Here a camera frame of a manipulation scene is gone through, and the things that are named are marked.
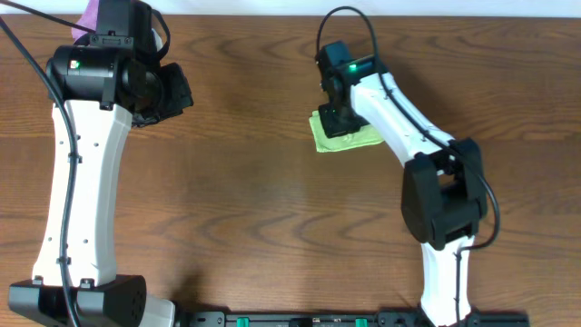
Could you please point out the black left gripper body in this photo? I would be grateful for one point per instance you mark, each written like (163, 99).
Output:
(111, 40)

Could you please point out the top purple folded cloth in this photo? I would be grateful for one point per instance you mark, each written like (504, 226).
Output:
(88, 19)

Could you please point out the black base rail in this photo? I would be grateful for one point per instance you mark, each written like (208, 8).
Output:
(398, 318)

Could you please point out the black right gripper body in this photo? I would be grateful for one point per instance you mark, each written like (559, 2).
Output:
(334, 120)

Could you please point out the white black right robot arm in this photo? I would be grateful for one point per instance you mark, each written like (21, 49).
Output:
(442, 200)

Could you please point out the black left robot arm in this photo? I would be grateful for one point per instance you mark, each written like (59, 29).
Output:
(75, 281)

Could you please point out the light green microfiber cloth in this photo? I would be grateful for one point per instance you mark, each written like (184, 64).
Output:
(366, 136)

